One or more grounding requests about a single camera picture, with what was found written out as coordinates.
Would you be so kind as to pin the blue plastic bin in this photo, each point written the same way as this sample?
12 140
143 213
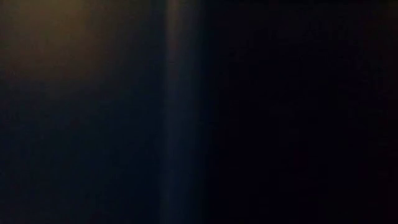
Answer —
93 124

